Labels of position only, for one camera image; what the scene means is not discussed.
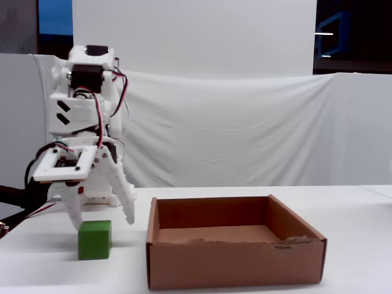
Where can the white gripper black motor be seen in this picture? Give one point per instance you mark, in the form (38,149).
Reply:
(108,162)

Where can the green wooden cube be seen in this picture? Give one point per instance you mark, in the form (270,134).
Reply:
(94,240)

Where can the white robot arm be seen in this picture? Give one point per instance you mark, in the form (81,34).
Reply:
(78,113)

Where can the brown cardboard box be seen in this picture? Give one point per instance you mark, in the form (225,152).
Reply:
(232,263)

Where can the black clamp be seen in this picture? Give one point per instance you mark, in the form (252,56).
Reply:
(18,196)

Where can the grey partition panel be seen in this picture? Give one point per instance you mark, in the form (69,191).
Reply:
(18,122)

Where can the white draped cloth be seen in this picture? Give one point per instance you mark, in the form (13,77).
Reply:
(245,122)

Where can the blue window pane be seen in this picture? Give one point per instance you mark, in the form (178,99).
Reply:
(55,18)

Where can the white backdrop panel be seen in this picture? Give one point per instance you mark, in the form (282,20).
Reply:
(196,30)

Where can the white wrist camera mount plate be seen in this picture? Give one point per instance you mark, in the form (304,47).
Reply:
(49,170)

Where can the blue wall shelf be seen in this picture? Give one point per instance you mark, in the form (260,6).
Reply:
(344,30)

